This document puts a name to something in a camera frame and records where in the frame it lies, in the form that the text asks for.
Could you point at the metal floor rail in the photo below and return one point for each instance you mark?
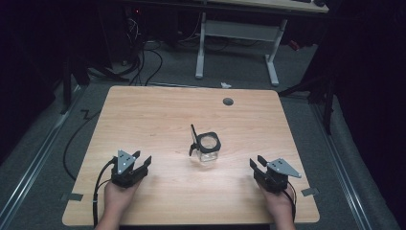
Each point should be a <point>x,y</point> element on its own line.
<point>341,166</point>
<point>41,143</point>

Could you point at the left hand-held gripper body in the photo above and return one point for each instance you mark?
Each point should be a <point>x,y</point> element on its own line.
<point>125,166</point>

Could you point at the white-framed desk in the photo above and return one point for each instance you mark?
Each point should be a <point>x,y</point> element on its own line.
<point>239,30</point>

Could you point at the dark metal stand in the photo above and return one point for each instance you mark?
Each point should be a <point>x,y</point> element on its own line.
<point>327,102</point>
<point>67,86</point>

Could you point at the grey tape strip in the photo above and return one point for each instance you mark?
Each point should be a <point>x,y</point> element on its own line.
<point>76,197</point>
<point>310,191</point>

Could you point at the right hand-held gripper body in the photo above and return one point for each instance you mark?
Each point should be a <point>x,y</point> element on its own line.
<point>274,179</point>

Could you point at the clear jar with black lid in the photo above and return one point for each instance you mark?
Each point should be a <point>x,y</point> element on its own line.
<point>209,148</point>

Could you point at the grey round table grommet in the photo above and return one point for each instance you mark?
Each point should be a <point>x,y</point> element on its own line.
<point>228,101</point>

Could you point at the white crumpled paper scrap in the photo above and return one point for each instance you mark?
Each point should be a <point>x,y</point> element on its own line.
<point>225,85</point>

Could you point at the small red object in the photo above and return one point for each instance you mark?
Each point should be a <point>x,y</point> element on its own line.
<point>294,45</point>

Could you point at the person's left hand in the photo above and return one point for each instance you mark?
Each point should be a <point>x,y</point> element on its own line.
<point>118,199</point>

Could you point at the person's right hand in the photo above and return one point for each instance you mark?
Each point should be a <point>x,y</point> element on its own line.
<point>281,204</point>

